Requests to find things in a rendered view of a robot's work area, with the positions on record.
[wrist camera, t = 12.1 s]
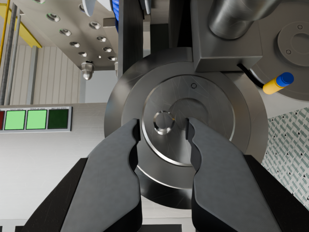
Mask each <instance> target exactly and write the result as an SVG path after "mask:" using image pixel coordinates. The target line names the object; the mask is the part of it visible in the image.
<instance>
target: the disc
mask: <svg viewBox="0 0 309 232"><path fill-rule="evenodd" d="M180 61H189V62H193V61H194V59H193V48H192V47H173V48H168V49H164V50H160V51H157V52H154V53H152V54H150V55H148V56H146V57H144V58H142V59H140V60H139V61H137V62H136V63H135V64H134V65H132V66H131V67H130V68H129V69H128V70H127V71H126V72H125V73H124V74H123V75H122V76H121V78H120V79H119V80H118V82H117V83H116V85H115V87H114V88H113V90H112V92H111V95H110V97H109V99H108V102H107V106H106V110H105V116H104V136H105V138H106V137H108V136H109V135H110V134H111V133H113V132H114V131H115V130H117V129H118V128H120V127H121V117H122V111H123V107H124V104H125V101H126V98H127V96H128V94H129V92H130V91H131V89H132V88H133V87H134V85H135V84H136V83H137V82H138V81H139V80H140V79H141V78H142V77H143V76H144V75H145V74H147V73H148V72H150V71H151V70H153V69H155V68H157V67H159V66H161V65H164V64H168V63H172V62H180ZM220 72H222V73H223V74H224V75H226V76H227V77H228V78H229V79H230V80H231V81H232V82H233V83H234V84H235V85H236V86H237V87H238V89H239V90H240V92H241V93H242V95H243V97H244V99H245V101H246V103H247V106H248V109H249V113H250V118H251V136H250V141H249V145H248V148H247V150H246V153H245V155H252V156H253V157H254V158H255V159H256V160H257V161H258V162H259V163H260V164H261V163H262V161H263V158H264V155H265V152H266V148H267V143H268V136H269V125H268V117H267V112H266V109H265V105H264V102H263V99H262V97H261V95H260V93H259V91H258V89H257V88H256V86H255V85H254V83H253V82H252V81H251V80H250V79H249V78H248V77H247V75H246V74H245V73H244V72H243V71H242V70H239V71H220ZM134 172H135V173H136V174H137V176H138V178H139V183H140V192H141V195H142V196H143V197H145V198H147V199H148V200H150V201H152V202H154V203H157V204H160V205H163V206H166V207H169V208H174V209H191V198H192V189H177V188H172V187H169V186H165V185H163V184H161V183H158V182H157V181H155V180H153V179H151V178H150V177H148V176H147V175H146V174H145V173H144V172H143V171H141V170H140V169H139V167H138V166H137V167H136V169H135V171H134Z"/></svg>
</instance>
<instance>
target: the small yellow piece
mask: <svg viewBox="0 0 309 232"><path fill-rule="evenodd" d="M237 66H238V67H239V68H240V69H241V70H242V71H243V72H244V73H245V74H246V75H247V77H248V78H249V79H250V80H251V81H252V82H253V83H254V84H256V85H257V86H258V87H260V88H262V89H263V91H264V92H265V93H266V94H273V93H275V92H277V91H279V90H281V89H283V88H285V87H286V86H287V85H289V84H291V83H293V81H294V77H293V75H292V74H291V73H289V72H284V73H283V74H281V75H279V76H277V77H275V78H274V79H272V80H270V81H269V82H267V83H266V84H262V83H261V82H259V81H258V80H257V79H256V78H255V77H254V76H253V75H252V74H251V73H250V72H249V70H248V69H247V68H246V67H245V66H244V65H243V64H237Z"/></svg>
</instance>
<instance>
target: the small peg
mask: <svg viewBox="0 0 309 232"><path fill-rule="evenodd" d="M153 123H154V128H155V130H156V132H157V133H158V134H161V135H166V134H168V133H170V132H171V130H172V128H173V126H174V123H175V119H174V116H173V115H172V113H170V112H168V111H166V110H162V111H159V112H158V113H156V114H155V116H154V119H153Z"/></svg>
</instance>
